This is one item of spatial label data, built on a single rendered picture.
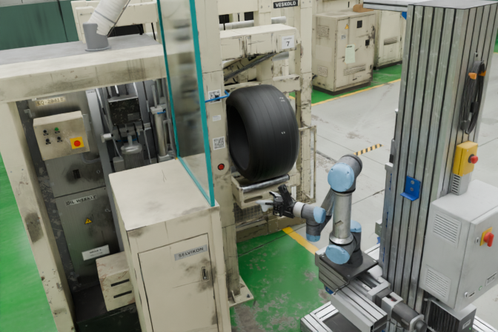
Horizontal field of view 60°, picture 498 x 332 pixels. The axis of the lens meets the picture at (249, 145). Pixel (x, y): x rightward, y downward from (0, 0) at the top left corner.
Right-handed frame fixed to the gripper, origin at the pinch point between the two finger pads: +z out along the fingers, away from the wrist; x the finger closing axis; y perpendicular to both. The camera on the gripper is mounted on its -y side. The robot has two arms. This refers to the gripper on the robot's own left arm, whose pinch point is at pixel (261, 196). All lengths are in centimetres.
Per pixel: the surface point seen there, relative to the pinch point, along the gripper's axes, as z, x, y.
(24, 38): 866, 421, -17
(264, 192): 17.7, 35.8, 15.5
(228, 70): 58, 55, -55
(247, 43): 42, 52, -74
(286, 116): 5, 36, -35
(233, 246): 38, 30, 58
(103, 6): 91, -17, -95
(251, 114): 21.1, 22.9, -37.1
